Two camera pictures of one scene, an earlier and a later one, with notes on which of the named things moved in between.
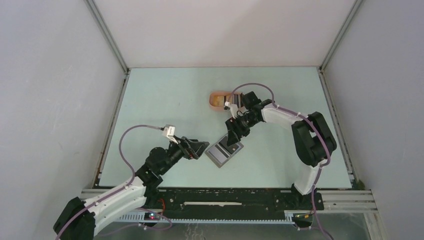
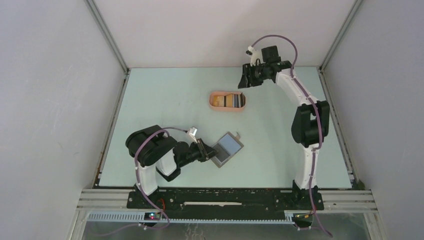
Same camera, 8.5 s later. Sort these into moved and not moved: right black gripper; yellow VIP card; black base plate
Moved: right black gripper
Not moved: black base plate; yellow VIP card
